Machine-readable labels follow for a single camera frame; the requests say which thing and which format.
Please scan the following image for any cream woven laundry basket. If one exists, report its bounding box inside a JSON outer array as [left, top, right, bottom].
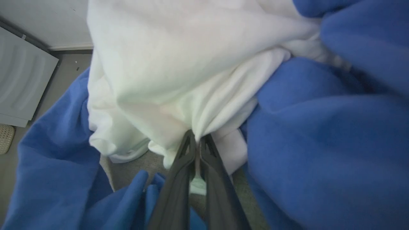
[[0, 124, 16, 156]]

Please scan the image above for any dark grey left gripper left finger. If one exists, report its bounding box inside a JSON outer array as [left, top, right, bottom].
[[148, 129, 197, 230]]

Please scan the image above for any white and blue garment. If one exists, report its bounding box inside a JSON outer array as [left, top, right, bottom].
[[0, 0, 409, 230]]

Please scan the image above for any wall baseboard strip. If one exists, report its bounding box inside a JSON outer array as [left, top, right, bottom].
[[48, 43, 94, 51]]

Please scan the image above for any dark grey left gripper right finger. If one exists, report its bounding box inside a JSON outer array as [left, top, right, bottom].
[[199, 134, 252, 230]]

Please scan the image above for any grey fabric sofa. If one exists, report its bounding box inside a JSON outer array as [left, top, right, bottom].
[[99, 149, 270, 230]]

